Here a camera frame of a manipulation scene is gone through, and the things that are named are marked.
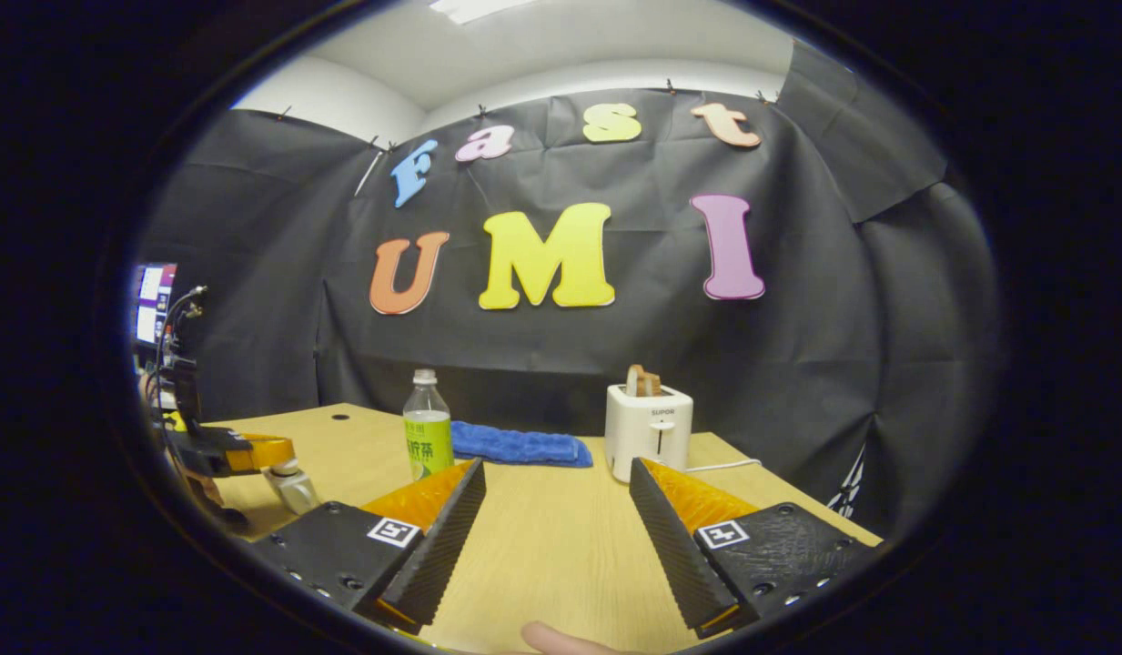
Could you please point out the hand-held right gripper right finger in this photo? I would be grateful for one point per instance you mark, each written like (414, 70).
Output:
(674, 555)

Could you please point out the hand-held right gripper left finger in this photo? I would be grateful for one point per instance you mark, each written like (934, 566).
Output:
(438, 564)

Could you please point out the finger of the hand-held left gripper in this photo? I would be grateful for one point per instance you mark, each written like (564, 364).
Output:
(210, 452)

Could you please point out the white floral teacup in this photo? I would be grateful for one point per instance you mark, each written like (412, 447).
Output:
(295, 491)

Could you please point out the green label water bottle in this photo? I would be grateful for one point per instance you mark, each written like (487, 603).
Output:
(428, 437)

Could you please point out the computer monitor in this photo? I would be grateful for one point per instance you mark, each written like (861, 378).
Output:
(154, 305)

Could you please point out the white toaster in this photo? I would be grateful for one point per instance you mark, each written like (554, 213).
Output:
(647, 432)

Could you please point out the blue towel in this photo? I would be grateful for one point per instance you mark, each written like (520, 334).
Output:
(520, 446)

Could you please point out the toast slice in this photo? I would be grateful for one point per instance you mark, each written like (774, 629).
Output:
(642, 380)

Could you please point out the ceiling light panel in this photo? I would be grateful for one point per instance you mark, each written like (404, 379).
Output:
(479, 7)

